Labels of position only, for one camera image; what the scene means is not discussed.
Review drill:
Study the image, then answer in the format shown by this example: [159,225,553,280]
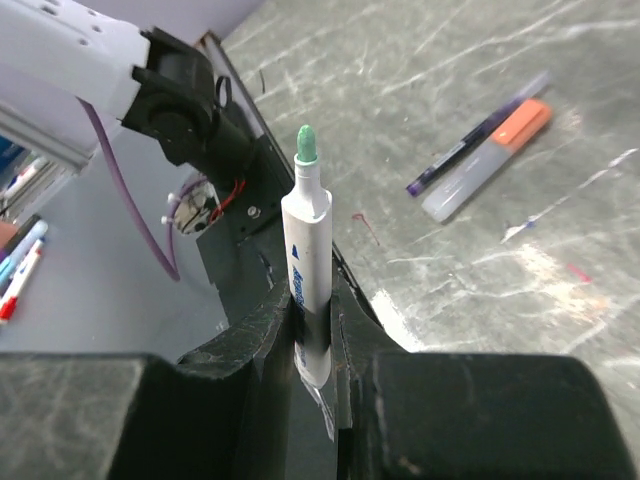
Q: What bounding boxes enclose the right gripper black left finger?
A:
[177,287,293,479]

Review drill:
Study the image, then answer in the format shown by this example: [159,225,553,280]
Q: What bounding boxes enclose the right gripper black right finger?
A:
[331,274,415,479]

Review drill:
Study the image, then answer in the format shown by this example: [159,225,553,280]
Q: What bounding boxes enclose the white green-tipped highlighter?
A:
[279,123,335,441]

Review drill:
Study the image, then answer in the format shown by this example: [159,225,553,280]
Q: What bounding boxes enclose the grey marker orange tip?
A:
[422,139,522,223]

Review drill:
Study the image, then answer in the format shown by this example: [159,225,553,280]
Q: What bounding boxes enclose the dark blue pen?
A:
[406,71,550,198]

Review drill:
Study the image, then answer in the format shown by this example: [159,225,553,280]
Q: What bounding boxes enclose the large orange marker cap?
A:
[490,98,552,153]

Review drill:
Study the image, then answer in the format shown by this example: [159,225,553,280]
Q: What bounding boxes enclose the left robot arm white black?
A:
[1,1,257,186]

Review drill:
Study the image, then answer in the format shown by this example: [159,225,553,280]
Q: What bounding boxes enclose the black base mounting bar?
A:
[194,32,381,351]

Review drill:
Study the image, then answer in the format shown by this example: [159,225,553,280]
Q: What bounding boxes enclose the markers on background desk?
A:
[1,215,48,324]

